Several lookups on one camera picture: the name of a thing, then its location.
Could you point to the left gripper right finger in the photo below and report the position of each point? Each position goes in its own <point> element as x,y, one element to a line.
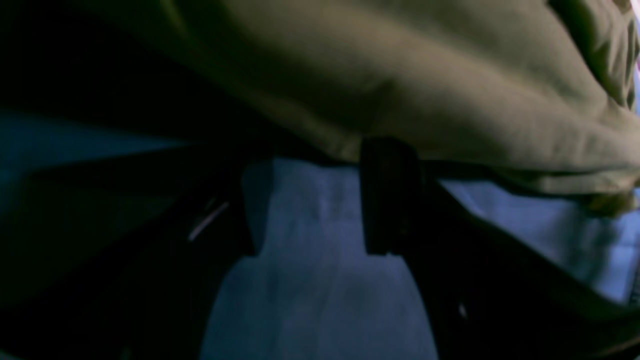
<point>488,296</point>

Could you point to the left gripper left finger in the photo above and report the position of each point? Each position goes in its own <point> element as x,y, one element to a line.
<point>149,295</point>

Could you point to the olive green t-shirt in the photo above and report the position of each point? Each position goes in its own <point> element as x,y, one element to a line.
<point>540,91</point>

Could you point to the blue table cloth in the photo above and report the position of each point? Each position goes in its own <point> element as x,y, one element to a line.
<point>313,292</point>

